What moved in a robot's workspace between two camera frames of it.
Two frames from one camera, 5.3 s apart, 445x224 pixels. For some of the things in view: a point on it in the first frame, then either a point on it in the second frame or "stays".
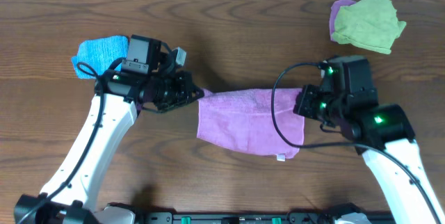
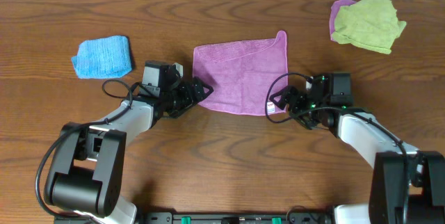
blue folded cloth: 95,56 stays
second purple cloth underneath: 334,9 stays
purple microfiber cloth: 243,119 → 241,74
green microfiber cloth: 371,23 stays
